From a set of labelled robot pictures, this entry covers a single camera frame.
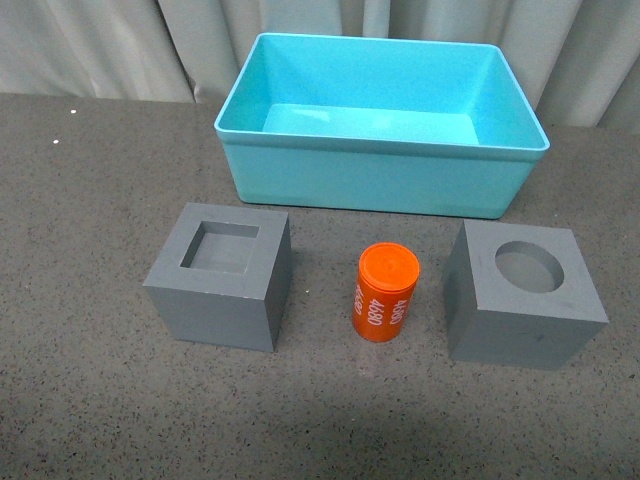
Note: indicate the orange cylinder with white digits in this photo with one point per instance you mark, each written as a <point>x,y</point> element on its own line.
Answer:
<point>387,276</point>

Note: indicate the gray cube with square hole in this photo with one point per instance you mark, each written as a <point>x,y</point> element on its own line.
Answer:
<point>223,275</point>

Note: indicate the gray cube with round hole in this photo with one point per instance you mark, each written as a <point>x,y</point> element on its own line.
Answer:
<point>518,295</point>

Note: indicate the blue plastic box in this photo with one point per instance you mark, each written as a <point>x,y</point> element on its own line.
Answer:
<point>408,126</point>

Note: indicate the gray curtain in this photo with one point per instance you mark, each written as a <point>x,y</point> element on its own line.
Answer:
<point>577,61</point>

